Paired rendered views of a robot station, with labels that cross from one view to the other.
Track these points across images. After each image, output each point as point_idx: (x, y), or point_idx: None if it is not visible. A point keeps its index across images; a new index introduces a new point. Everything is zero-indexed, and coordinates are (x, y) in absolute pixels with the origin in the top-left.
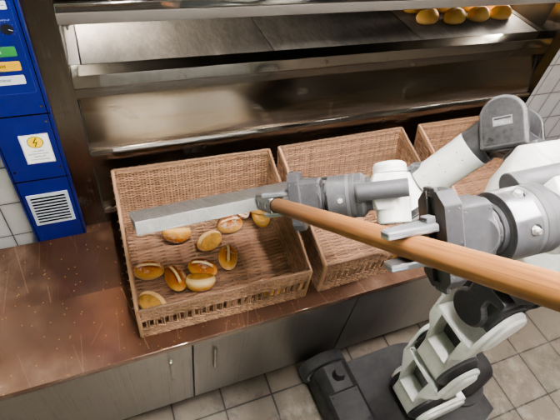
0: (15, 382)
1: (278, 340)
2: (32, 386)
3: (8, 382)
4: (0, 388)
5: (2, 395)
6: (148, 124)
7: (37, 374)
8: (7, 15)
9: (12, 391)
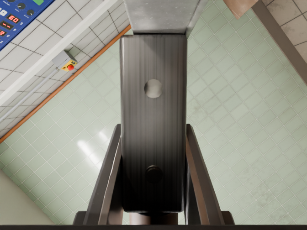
0: (247, 2)
1: None
2: (257, 0)
3: (245, 3)
4: (243, 7)
5: (246, 10)
6: None
7: None
8: (0, 3)
9: (250, 7)
